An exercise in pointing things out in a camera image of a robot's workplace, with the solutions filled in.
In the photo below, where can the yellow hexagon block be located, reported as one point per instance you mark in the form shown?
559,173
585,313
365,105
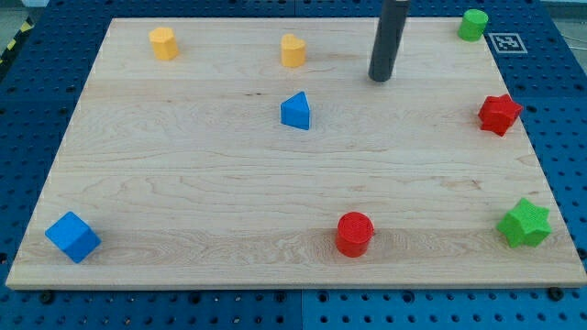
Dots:
163,42

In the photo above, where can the blue triangle block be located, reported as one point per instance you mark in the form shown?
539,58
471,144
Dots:
296,112

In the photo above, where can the wooden board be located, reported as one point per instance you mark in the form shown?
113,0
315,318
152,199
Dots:
184,170

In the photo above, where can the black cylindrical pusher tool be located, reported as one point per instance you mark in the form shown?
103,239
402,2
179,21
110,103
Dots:
387,39

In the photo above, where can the green star block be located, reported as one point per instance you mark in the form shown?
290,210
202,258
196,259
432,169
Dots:
526,224

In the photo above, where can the red cylinder block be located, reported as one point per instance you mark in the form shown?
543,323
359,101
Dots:
354,233

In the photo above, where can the white fiducial marker tag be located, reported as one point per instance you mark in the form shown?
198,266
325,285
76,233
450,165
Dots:
507,43

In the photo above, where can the green cylinder block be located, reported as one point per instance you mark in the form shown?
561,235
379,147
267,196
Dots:
473,24

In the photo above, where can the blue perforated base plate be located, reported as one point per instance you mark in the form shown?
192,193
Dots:
45,76

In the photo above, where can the yellow heart block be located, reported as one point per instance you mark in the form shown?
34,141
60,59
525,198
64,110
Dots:
293,51

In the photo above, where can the red star block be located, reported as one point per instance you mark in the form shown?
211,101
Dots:
498,113

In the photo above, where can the blue cube block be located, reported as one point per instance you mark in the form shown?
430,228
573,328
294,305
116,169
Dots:
72,236

